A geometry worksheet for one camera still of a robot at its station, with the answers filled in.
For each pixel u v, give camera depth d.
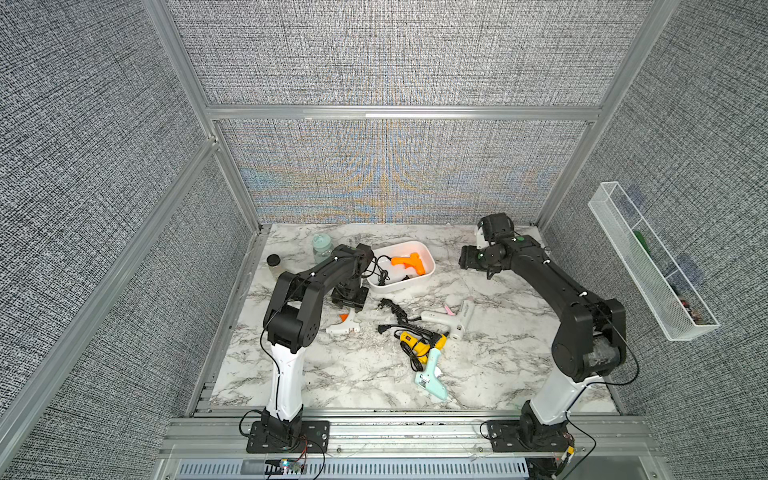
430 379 0.80
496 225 0.71
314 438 0.73
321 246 1.00
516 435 0.73
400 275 1.06
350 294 0.84
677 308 0.63
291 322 0.55
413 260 1.07
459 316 0.92
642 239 0.73
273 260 0.98
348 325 0.92
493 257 0.67
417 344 0.87
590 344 0.48
